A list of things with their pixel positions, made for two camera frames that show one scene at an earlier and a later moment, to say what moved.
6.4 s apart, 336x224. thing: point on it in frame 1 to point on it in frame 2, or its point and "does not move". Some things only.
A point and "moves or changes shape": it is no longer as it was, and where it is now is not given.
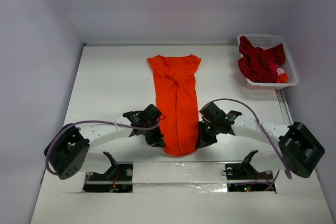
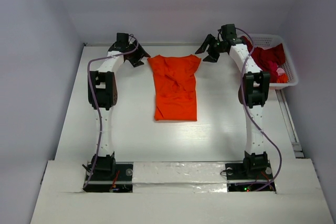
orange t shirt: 175,88 moves or changes shape
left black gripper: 156,140 to 139,54
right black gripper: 206,138 to 214,46
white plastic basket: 269,40 does not move
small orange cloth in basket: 282,78 does not move
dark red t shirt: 259,64 does not move
